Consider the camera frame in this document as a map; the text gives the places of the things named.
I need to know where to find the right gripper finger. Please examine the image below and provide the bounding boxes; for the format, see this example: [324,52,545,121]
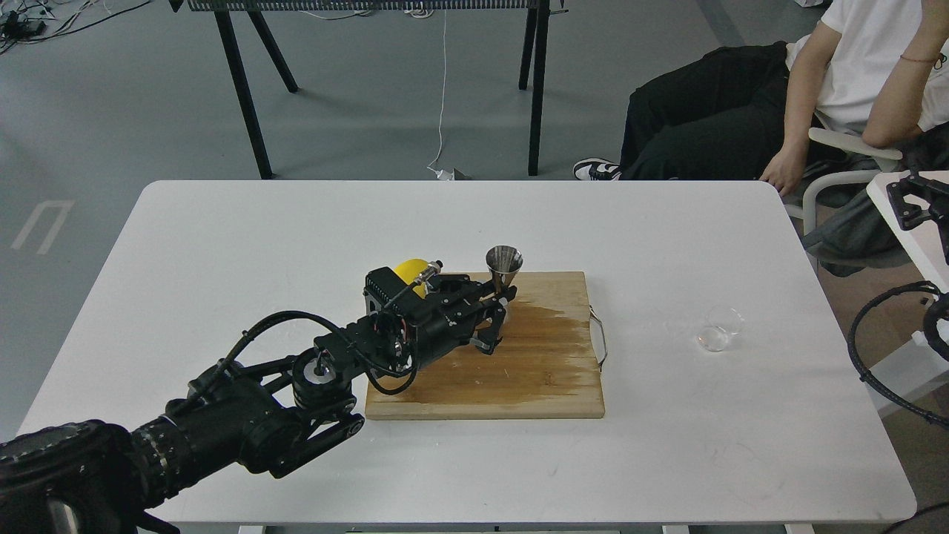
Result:
[887,169,948,263]

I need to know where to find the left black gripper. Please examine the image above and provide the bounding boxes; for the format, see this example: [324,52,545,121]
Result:
[363,267,518,372]

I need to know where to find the steel double jigger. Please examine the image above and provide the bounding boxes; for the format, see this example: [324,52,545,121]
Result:
[486,245,524,294]

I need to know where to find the small clear glass cup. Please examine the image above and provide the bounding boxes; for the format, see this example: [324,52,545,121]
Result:
[695,306,745,354]

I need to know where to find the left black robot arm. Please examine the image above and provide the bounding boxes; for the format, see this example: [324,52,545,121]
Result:
[2,263,518,533]

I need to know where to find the white side table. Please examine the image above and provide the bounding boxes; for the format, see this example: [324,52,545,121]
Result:
[866,171,949,294]

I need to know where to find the white office chair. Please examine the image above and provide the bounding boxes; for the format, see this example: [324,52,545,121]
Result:
[785,128,909,277]

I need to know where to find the wooden cutting board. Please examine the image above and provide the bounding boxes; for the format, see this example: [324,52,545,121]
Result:
[365,271,606,421]

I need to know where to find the yellow lemon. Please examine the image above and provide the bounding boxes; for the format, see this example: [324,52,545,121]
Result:
[392,258,429,298]

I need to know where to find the seated person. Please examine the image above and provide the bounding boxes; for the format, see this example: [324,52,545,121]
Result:
[573,1,948,196]

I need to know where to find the black metal table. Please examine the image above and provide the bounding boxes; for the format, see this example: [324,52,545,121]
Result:
[167,0,570,179]

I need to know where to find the white hanging cable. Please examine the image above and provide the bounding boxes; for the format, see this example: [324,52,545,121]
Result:
[426,9,472,181]

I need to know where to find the black floor cables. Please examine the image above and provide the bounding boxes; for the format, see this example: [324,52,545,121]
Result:
[0,0,153,53]

